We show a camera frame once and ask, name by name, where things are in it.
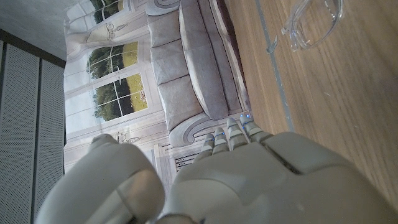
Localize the printed living room backdrop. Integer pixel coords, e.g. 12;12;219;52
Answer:
63;0;252;175

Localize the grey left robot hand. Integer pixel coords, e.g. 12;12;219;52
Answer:
34;114;398;224

